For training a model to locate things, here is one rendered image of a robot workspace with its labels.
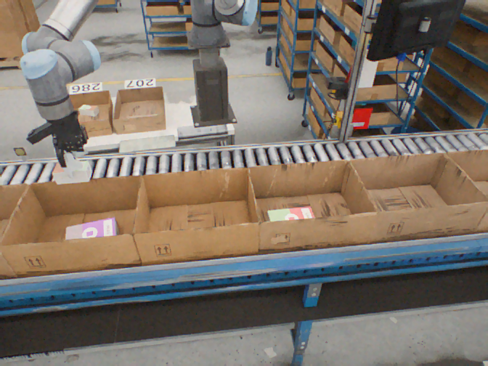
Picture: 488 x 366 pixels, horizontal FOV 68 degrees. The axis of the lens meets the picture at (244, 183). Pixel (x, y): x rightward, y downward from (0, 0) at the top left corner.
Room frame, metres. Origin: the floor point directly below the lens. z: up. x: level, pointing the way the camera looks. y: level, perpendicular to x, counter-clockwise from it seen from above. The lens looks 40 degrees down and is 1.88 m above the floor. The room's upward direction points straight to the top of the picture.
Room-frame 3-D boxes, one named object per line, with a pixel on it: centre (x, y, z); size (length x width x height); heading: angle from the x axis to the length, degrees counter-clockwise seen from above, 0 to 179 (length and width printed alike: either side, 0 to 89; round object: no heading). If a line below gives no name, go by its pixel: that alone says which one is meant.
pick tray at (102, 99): (1.91, 0.94, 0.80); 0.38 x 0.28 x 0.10; 15
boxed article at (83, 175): (0.92, 0.56, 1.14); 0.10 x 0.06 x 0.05; 97
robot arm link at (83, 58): (1.03, 0.49, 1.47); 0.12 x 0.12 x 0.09; 63
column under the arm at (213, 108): (1.99, 0.19, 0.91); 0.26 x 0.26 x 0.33; 12
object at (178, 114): (2.00, 0.60, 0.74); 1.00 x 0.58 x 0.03; 102
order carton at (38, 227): (0.86, 0.55, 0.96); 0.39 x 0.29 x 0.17; 97
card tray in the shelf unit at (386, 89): (2.41, -0.84, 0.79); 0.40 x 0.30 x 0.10; 8
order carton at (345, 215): (0.95, -0.23, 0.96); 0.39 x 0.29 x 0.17; 97
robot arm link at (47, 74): (0.93, 0.54, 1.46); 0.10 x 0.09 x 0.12; 153
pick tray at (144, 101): (1.98, 0.63, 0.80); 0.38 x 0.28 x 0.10; 11
